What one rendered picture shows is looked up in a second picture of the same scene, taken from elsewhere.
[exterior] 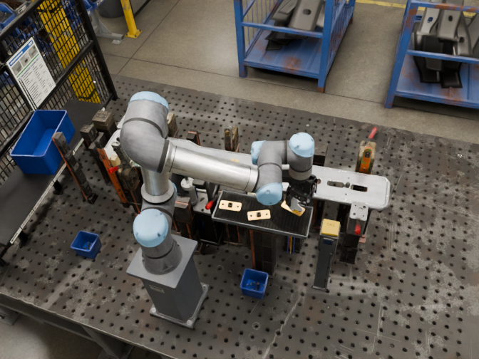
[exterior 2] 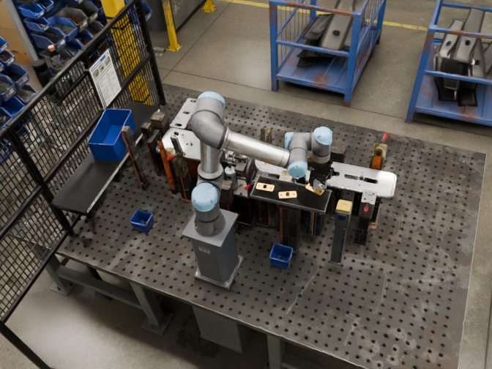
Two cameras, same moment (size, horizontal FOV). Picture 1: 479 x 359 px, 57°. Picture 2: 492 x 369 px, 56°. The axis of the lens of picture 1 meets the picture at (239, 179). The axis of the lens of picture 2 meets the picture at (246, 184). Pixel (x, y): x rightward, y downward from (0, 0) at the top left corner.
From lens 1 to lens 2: 0.60 m
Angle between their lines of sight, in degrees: 3
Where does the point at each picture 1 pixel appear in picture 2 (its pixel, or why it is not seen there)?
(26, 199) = (97, 179)
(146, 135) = (211, 121)
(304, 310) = (321, 280)
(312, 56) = (340, 73)
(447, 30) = (463, 53)
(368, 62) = (392, 80)
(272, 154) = (300, 141)
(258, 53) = (290, 69)
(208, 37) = (243, 53)
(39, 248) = (102, 224)
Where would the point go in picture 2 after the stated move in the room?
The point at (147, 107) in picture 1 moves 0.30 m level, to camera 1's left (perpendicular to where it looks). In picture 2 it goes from (211, 102) to (135, 107)
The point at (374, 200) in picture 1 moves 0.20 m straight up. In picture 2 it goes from (382, 190) to (389, 164)
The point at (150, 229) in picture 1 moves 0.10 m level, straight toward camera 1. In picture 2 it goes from (204, 197) to (211, 213)
